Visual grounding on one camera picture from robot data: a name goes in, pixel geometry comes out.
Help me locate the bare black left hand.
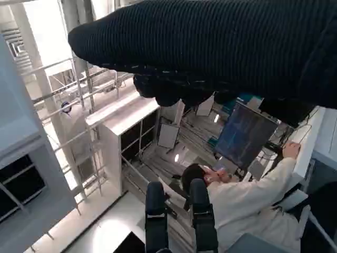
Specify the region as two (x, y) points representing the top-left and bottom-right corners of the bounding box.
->
(144, 178), (219, 253)

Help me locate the white square panel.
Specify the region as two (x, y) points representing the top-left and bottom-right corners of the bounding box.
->
(157, 123), (182, 149)
(196, 95), (215, 117)

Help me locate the white desk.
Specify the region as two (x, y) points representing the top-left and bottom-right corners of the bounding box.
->
(289, 105), (329, 181)

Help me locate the black knitted gloved right hand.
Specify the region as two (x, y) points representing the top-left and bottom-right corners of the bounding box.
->
(67, 0), (337, 127)

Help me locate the dark office chair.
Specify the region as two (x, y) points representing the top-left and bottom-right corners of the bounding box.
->
(226, 181), (337, 253)

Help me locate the dark computer monitor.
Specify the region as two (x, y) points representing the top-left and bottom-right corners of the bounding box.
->
(214, 101), (280, 169)

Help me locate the person seated at monitor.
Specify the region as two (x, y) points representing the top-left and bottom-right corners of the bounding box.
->
(181, 142), (313, 253)

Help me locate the white open shelf cabinet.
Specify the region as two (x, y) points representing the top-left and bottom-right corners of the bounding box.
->
(86, 92), (162, 197)

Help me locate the ceiling air vent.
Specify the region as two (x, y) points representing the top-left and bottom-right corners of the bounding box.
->
(1, 26), (34, 72)

